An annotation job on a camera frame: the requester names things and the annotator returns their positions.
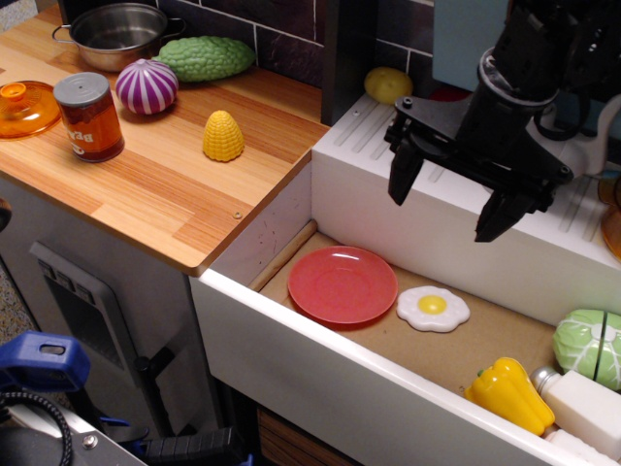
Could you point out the orange transparent pot lid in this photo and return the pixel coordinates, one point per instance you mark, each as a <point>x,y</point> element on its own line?
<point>28,108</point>

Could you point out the yellow toy corn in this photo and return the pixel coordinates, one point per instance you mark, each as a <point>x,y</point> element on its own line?
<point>223,139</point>

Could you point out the white toy faucet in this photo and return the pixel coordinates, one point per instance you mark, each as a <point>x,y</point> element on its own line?
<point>584,155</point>

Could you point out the yellow toy potato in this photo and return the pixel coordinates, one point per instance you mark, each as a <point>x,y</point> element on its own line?
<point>386,85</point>

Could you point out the blue clamp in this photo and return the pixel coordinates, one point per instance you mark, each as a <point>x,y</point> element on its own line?
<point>44,362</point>

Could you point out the orange transparent cup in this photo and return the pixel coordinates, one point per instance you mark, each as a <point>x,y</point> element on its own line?
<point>609,194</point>

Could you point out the grey toy oven door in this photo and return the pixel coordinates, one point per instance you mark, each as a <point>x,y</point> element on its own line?
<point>123,380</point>

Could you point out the purple striped toy onion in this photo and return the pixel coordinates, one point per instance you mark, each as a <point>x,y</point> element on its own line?
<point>147,87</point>

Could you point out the stainless steel pot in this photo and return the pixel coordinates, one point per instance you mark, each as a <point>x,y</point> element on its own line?
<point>111,37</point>

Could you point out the white bottle with silver cap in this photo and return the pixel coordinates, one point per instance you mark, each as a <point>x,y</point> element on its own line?
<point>582,407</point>

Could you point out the white toy sink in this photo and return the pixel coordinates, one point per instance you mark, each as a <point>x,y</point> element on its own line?
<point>385,394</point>

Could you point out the toy fried egg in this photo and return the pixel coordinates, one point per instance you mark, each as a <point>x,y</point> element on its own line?
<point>432,309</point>

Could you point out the green toy bitter gourd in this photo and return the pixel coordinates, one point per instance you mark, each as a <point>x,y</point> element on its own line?
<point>206,58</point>

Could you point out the red toy tomato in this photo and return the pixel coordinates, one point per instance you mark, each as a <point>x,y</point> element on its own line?
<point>449,94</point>

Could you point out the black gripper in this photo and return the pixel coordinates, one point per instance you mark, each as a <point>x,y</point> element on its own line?
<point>483,138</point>

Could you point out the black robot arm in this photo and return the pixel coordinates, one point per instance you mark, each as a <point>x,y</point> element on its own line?
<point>578,42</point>

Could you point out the yellow toy bell pepper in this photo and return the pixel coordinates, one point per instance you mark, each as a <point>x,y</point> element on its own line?
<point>505,389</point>

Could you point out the green toy cabbage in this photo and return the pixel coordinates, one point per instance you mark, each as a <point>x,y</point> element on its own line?
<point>588,342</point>

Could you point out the red plastic plate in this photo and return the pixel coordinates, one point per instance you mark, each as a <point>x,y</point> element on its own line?
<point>343,285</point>

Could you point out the orange toy bean can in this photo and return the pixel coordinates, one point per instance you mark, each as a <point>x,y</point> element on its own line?
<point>89,115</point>

